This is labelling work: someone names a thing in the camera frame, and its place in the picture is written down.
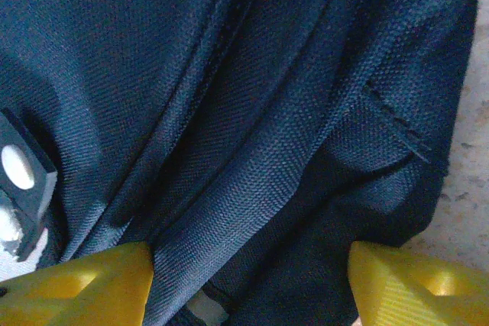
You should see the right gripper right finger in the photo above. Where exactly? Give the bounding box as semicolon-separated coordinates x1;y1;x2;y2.
349;240;489;326

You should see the navy blue backpack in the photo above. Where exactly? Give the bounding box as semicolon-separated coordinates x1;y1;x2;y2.
0;0;483;326

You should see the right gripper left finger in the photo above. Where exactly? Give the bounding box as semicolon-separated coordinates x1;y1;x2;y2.
0;240;156;326

